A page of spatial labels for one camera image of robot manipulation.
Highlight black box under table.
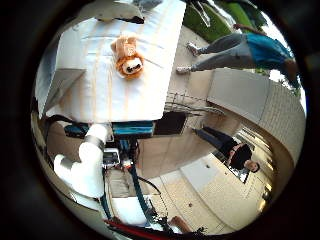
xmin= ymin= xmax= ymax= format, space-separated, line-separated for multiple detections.
xmin=154 ymin=111 xmax=188 ymax=136

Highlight blue control box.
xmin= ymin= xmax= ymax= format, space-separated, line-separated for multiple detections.
xmin=111 ymin=120 xmax=155 ymax=138

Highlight white striped tablecloth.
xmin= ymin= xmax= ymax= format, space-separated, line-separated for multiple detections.
xmin=46 ymin=0 xmax=188 ymax=123

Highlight white flat floor board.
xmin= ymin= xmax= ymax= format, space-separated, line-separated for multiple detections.
xmin=179 ymin=156 xmax=222 ymax=193

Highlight orange lion plush toy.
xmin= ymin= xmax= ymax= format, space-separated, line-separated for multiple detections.
xmin=110 ymin=35 xmax=146 ymax=80

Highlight person in black clothes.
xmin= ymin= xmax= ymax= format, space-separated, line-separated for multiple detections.
xmin=193 ymin=125 xmax=262 ymax=174

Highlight white low counter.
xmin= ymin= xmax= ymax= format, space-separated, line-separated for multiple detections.
xmin=206 ymin=67 xmax=272 ymax=125

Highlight person in blue shirt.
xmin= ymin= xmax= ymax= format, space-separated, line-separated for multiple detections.
xmin=175 ymin=23 xmax=301 ymax=90

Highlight red bar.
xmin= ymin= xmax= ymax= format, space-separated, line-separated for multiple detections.
xmin=103 ymin=218 xmax=174 ymax=240

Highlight blue black cable bundle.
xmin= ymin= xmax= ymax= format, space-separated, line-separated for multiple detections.
xmin=127 ymin=139 xmax=159 ymax=228

